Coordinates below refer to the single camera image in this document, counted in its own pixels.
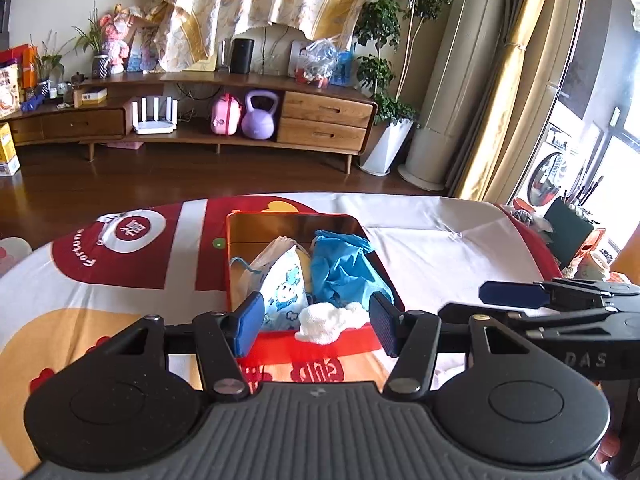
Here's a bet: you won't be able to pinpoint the plant in striped vase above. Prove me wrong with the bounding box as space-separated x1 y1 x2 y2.
71 1 112 79

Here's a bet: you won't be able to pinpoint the white plant pot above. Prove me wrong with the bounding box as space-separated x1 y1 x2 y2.
360 118 416 177

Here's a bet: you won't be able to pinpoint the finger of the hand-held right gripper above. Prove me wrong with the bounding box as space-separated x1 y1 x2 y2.
478 278 608 308
439 302 621 331

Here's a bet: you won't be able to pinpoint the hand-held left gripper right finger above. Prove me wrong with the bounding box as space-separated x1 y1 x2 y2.
369 292 551 401

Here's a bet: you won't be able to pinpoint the green potted tree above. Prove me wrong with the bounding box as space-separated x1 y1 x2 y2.
351 0 454 127

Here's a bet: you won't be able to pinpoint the blue rubber gloves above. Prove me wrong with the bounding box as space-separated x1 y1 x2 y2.
309 229 394 307

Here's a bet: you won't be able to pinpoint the pink small suitcase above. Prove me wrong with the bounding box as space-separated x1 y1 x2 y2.
209 91 244 137

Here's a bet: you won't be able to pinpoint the red orange gift bags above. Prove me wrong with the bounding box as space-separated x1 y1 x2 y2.
0 44 39 92

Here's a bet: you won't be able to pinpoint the red tin box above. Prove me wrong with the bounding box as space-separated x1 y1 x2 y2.
224 212 407 362

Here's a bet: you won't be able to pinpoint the white cloth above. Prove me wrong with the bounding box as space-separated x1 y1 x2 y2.
294 301 372 347

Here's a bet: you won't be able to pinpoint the green mug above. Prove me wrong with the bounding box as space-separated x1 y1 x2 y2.
581 251 614 282

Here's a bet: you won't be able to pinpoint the small picture frame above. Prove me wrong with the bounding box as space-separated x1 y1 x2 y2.
290 40 312 78

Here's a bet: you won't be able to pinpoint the black cylinder speaker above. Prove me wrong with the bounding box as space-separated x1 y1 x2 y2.
229 37 256 75

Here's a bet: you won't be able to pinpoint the yellow curtain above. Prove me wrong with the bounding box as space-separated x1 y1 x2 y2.
451 0 567 207

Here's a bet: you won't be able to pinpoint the pink plush doll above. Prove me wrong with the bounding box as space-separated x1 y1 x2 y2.
99 11 132 76

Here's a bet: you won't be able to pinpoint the dark wooden drawer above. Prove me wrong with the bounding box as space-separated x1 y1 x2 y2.
41 108 127 141

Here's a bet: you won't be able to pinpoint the clear plastic bag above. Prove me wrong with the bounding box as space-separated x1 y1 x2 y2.
294 38 342 87

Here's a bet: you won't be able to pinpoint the orange tissue box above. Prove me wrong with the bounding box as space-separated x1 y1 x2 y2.
574 226 609 272

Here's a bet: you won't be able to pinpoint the light wooden drawer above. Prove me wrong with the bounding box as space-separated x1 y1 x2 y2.
281 90 374 129
275 116 369 154

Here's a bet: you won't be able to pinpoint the white router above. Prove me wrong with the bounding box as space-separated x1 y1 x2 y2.
130 96 179 136

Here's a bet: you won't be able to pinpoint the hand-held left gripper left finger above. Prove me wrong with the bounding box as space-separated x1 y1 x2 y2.
85 291 265 403

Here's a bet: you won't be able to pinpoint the red white printed tablecloth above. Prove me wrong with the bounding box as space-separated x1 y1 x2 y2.
0 194 567 472

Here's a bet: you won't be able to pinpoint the purple kettlebell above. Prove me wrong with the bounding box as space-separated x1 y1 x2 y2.
241 90 281 141

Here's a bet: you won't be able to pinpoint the green pen holder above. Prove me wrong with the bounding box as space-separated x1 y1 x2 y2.
541 196 597 269

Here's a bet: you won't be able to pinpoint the yellow white printed box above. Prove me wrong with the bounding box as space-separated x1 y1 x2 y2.
0 61 24 117

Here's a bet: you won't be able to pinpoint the flat yellow box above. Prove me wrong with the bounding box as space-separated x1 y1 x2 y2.
73 86 109 108

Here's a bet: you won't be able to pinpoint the white printed face mask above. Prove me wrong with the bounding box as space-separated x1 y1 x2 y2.
229 236 314 332

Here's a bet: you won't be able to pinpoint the white standing air conditioner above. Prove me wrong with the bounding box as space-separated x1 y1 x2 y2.
403 0 507 192

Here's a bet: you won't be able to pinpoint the wooden television cabinet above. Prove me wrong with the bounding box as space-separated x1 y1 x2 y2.
0 71 379 175

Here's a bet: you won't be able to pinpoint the yellow carton box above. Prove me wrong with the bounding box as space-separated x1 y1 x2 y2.
0 121 22 177

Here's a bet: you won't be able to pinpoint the floral cloth cover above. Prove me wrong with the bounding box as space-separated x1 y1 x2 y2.
151 0 397 74

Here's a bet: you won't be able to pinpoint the printed picture card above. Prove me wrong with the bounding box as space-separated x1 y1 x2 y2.
126 26 162 73

